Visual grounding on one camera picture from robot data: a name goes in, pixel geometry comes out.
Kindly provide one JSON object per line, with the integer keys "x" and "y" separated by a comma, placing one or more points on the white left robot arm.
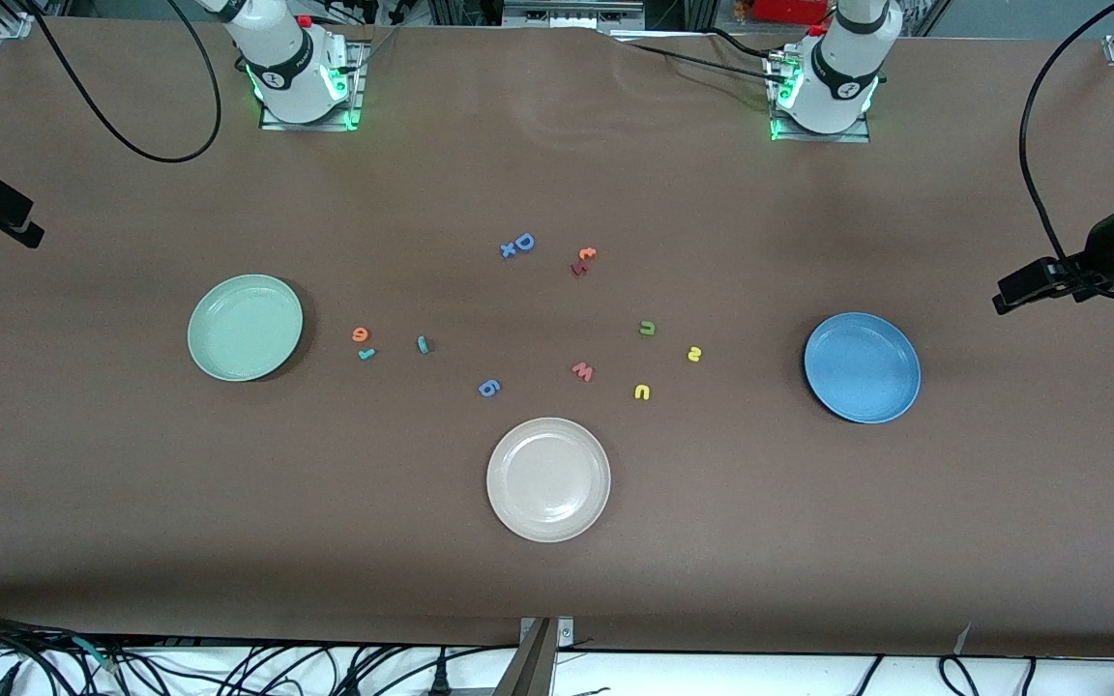
{"x": 837, "y": 77}

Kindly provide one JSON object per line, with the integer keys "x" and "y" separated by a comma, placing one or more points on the blue plate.
{"x": 862, "y": 367}

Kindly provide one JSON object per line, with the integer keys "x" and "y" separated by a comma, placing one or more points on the pale green plate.
{"x": 245, "y": 327}

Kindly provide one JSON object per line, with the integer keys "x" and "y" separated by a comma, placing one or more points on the red box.
{"x": 789, "y": 10}

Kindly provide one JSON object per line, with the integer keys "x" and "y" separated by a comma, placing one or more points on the pink letter w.
{"x": 583, "y": 372}

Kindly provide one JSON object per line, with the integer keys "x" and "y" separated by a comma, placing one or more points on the blue letter D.
{"x": 518, "y": 242}

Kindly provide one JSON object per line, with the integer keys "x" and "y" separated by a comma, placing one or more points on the blue letter g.
{"x": 493, "y": 385}

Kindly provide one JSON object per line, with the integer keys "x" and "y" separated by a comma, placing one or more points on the beige plate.
{"x": 547, "y": 478}

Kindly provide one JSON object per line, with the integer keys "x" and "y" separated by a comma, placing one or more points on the grey control box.
{"x": 567, "y": 14}

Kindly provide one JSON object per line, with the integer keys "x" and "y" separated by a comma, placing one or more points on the brown table cover sheet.
{"x": 557, "y": 580}

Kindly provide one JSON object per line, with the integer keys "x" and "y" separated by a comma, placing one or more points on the black power plug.
{"x": 440, "y": 684}

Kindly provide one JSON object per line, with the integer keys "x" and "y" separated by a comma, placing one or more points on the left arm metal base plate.
{"x": 847, "y": 137}

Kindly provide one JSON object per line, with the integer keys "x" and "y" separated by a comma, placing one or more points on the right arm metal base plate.
{"x": 356, "y": 97}

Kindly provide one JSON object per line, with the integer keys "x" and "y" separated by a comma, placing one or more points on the metal corner bracket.
{"x": 565, "y": 633}

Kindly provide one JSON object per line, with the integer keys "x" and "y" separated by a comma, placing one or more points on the grey metal post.
{"x": 528, "y": 672}

